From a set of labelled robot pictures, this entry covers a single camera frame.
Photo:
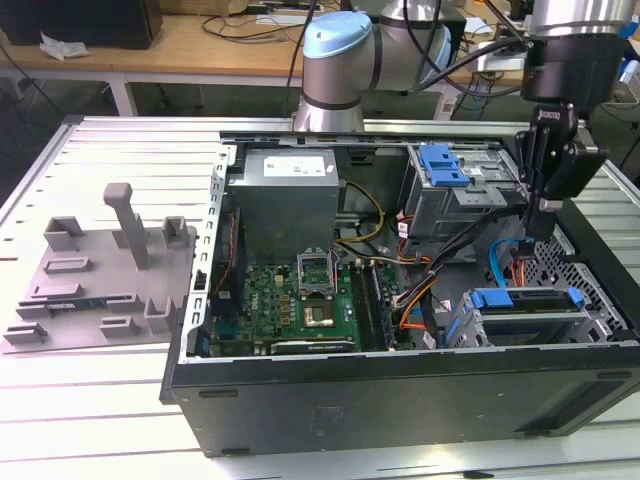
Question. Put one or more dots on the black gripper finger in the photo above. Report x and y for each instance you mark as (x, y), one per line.
(539, 222)
(522, 155)

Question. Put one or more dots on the hard disk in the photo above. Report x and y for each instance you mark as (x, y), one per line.
(492, 298)

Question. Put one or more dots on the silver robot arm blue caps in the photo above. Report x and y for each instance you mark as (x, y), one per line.
(340, 65)

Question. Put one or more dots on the grey disk bay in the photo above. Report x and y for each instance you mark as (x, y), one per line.
(600, 325)

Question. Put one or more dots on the blue drive latch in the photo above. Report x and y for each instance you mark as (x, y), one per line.
(440, 167)

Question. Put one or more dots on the white power strip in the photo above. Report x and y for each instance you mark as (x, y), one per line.
(447, 107)

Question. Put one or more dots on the grey optical drive cage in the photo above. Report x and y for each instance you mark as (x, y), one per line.
(435, 215)

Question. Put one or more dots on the RAM stick in slot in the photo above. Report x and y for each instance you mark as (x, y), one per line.
(381, 312)

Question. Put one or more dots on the empty black RAM slot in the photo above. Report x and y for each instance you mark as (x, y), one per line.
(361, 310)

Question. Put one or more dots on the black PC case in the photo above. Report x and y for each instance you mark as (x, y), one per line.
(400, 410)

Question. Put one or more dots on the CPU socket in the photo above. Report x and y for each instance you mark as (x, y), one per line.
(316, 316)

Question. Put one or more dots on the grey power supply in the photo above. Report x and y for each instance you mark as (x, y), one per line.
(285, 210)

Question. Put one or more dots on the graphics card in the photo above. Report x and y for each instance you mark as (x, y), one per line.
(310, 346)

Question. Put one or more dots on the green motherboard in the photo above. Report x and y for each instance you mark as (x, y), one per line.
(265, 300)

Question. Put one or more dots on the wooden desk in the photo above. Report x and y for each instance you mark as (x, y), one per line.
(165, 50)

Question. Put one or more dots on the grey parts rack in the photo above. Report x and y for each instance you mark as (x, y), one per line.
(100, 285)

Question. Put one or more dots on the large black box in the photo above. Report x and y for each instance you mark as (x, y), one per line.
(75, 20)

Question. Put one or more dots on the RAM stick on rack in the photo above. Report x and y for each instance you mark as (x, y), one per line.
(75, 303)

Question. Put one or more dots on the white crumpled wrapper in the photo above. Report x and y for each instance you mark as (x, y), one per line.
(62, 49)

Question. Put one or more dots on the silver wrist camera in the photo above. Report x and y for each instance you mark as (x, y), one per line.
(500, 60)

